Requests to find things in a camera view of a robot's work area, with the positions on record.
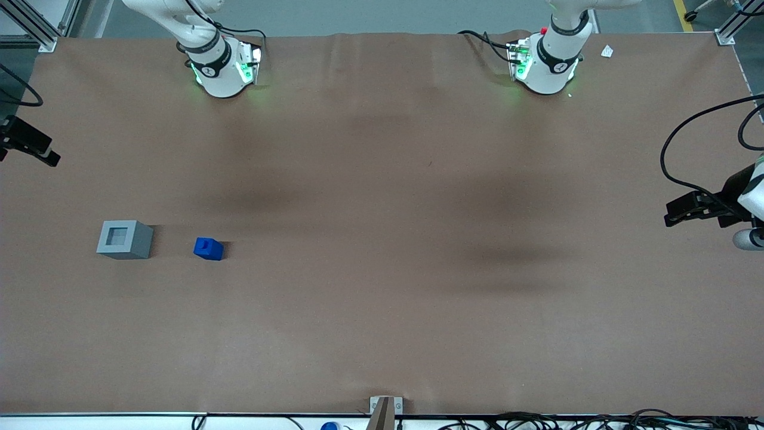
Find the small metal bracket plate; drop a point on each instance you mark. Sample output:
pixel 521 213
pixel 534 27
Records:
pixel 373 401

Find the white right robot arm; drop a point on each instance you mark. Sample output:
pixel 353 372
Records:
pixel 221 77

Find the brown table cover sheet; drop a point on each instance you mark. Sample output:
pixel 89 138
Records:
pixel 382 251

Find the aluminium frame profile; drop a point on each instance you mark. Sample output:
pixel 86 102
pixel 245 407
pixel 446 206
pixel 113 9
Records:
pixel 729 30
pixel 33 27

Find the small white paper scrap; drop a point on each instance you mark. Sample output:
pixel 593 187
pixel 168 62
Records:
pixel 607 51

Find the black caster wheel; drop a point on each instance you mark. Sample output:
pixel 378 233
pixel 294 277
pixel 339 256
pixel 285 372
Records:
pixel 691 15

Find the gray square base block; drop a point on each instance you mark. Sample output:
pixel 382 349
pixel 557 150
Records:
pixel 132 243

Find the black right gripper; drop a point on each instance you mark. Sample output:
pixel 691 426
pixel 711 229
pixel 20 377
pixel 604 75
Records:
pixel 13 132

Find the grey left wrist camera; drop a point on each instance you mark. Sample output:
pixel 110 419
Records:
pixel 746 239

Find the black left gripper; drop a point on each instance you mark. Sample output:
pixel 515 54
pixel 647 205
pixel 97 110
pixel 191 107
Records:
pixel 729 195

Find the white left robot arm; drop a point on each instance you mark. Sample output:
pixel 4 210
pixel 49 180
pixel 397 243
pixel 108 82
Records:
pixel 552 74

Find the blue plastic part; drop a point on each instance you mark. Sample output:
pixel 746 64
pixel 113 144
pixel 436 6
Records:
pixel 209 249

